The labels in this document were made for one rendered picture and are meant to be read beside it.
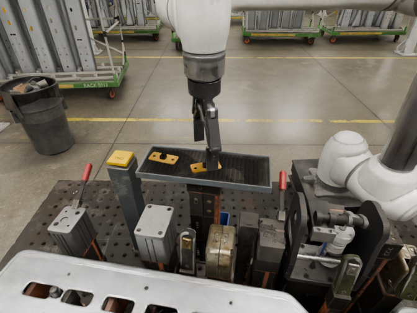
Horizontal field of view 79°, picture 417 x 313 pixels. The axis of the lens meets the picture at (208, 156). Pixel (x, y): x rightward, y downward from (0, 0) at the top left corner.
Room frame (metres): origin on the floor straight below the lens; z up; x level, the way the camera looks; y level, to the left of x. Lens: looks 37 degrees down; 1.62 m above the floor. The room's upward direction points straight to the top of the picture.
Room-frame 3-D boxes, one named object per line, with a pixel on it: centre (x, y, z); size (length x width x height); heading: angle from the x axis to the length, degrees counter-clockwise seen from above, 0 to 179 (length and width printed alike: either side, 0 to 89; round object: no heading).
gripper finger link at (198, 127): (0.62, 0.03, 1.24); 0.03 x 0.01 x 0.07; 106
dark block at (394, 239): (0.36, -0.42, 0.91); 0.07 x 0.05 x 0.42; 170
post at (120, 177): (0.60, 0.26, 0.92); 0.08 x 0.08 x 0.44; 80
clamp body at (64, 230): (0.45, 0.39, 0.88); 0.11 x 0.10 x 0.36; 170
